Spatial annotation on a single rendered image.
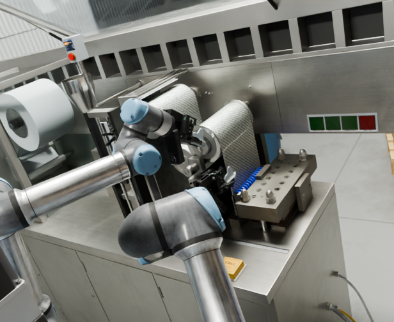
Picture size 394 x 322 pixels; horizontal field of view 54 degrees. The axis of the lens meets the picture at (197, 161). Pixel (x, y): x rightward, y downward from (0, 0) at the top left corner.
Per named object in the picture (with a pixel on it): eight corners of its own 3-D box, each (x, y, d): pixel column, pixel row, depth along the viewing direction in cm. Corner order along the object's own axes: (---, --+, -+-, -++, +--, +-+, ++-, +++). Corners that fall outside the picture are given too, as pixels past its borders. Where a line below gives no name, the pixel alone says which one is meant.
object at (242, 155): (232, 195, 147) (221, 151, 140) (259, 165, 164) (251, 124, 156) (233, 195, 147) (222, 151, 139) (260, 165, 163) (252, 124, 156)
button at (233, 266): (216, 275, 129) (214, 269, 128) (227, 261, 134) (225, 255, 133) (234, 280, 124) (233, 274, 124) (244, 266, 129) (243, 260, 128)
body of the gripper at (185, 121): (198, 119, 129) (176, 108, 119) (194, 145, 128) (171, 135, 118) (180, 120, 134) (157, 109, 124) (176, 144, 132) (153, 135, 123)
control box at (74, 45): (67, 64, 162) (57, 40, 158) (79, 59, 166) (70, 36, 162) (77, 62, 157) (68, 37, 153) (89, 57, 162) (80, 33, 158)
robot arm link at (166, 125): (161, 132, 115) (142, 132, 120) (171, 136, 118) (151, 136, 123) (165, 108, 116) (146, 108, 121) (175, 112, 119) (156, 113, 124)
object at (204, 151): (187, 144, 142) (198, 133, 136) (190, 141, 143) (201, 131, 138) (200, 159, 142) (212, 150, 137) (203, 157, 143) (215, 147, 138)
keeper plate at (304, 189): (299, 211, 148) (294, 186, 143) (307, 197, 154) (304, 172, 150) (305, 211, 146) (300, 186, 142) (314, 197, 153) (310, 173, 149)
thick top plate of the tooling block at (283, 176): (238, 217, 143) (235, 203, 141) (281, 165, 171) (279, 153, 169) (278, 223, 134) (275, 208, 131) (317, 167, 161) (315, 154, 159)
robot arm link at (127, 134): (115, 166, 106) (131, 129, 105) (105, 156, 116) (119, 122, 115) (141, 174, 110) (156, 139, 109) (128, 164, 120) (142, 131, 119)
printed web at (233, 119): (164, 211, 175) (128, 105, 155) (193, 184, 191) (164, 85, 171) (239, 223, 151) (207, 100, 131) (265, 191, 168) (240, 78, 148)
